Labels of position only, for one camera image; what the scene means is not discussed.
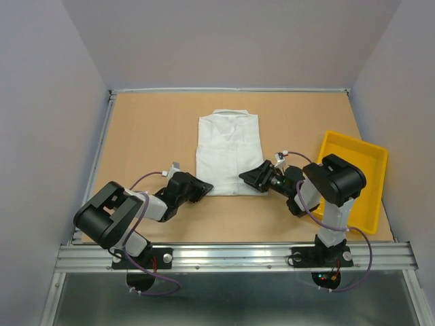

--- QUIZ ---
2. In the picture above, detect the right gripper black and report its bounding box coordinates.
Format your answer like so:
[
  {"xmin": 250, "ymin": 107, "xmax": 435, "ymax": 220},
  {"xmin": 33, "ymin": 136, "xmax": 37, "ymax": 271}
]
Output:
[{"xmin": 239, "ymin": 159, "xmax": 292, "ymax": 198}]

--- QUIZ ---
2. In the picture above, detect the white long sleeve shirt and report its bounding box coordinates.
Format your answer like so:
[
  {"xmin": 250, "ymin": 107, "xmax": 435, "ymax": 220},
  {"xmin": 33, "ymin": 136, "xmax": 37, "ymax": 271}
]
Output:
[{"xmin": 196, "ymin": 109, "xmax": 264, "ymax": 196}]

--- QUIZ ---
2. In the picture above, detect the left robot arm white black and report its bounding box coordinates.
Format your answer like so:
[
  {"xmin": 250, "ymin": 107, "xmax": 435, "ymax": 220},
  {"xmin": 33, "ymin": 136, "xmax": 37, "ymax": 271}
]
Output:
[{"xmin": 73, "ymin": 171, "xmax": 213, "ymax": 268}]

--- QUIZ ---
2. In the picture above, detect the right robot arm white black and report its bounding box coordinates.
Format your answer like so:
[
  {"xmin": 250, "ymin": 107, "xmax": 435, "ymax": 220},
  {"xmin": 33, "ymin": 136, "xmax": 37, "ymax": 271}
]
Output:
[{"xmin": 239, "ymin": 151, "xmax": 366, "ymax": 265}]

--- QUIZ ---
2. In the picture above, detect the yellow plastic tray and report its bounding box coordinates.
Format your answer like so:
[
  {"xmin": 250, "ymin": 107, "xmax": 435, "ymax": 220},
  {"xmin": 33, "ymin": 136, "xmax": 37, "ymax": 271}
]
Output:
[{"xmin": 317, "ymin": 131, "xmax": 388, "ymax": 235}]

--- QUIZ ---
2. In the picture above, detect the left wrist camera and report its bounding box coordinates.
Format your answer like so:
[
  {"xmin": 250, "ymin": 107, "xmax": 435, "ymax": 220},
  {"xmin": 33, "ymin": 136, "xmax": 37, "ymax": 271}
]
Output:
[{"xmin": 161, "ymin": 162, "xmax": 181, "ymax": 179}]

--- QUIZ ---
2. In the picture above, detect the aluminium mounting rail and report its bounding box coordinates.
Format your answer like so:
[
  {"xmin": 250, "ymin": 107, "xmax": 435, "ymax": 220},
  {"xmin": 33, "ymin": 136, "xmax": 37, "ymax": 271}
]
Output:
[{"xmin": 54, "ymin": 242, "xmax": 418, "ymax": 273}]

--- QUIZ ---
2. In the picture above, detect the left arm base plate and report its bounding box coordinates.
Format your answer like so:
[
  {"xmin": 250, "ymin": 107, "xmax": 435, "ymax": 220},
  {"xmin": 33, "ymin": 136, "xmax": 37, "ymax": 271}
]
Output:
[{"xmin": 108, "ymin": 245, "xmax": 179, "ymax": 296}]

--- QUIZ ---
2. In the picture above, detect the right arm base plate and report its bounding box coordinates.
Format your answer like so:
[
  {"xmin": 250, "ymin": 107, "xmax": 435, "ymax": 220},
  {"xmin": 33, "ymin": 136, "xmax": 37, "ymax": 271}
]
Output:
[{"xmin": 286, "ymin": 246, "xmax": 353, "ymax": 291}]

